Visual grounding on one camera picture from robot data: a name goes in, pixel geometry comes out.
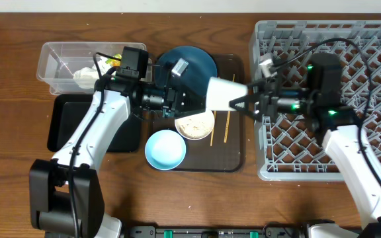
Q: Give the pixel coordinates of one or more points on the dark brown tray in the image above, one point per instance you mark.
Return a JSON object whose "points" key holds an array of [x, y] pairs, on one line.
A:
{"points": [[215, 157]]}

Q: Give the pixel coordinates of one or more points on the grey dishwasher rack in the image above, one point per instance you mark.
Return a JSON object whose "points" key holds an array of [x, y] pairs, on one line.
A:
{"points": [[285, 149]]}

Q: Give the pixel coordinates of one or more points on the clear plastic bin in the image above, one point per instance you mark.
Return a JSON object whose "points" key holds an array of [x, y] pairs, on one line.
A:
{"points": [[60, 60]]}

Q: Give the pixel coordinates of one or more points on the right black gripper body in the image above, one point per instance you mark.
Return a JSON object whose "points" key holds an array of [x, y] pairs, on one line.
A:
{"points": [[292, 102]]}

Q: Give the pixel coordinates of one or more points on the black plastic bin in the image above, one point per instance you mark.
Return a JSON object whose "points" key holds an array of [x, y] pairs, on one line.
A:
{"points": [[68, 112]]}

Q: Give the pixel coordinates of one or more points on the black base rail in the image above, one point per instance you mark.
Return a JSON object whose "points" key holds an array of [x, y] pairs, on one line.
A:
{"points": [[269, 231]]}

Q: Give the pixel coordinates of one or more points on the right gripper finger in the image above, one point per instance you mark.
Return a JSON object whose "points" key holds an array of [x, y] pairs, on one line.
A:
{"points": [[248, 105], [258, 85]]}

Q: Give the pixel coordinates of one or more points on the white cup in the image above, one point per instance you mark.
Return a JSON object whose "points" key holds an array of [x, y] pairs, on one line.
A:
{"points": [[221, 91]]}

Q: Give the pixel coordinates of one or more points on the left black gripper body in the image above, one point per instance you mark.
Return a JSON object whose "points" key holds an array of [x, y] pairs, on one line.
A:
{"points": [[159, 100]]}

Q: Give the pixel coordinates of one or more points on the yellow green snack wrapper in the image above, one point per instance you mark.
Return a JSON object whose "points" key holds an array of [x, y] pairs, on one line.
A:
{"points": [[114, 61]]}

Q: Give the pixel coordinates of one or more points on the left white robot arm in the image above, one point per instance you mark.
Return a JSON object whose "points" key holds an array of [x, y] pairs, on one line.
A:
{"points": [[65, 192]]}

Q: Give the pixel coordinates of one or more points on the white tissue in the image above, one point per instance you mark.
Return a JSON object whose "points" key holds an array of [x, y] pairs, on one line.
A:
{"points": [[86, 77]]}

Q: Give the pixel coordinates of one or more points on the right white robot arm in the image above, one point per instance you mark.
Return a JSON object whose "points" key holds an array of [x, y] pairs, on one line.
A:
{"points": [[336, 127]]}

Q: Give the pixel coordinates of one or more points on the dark blue plate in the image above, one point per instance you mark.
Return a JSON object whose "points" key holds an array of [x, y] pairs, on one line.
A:
{"points": [[201, 67]]}

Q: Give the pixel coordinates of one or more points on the light blue bowl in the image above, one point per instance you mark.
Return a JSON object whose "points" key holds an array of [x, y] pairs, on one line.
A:
{"points": [[165, 150]]}

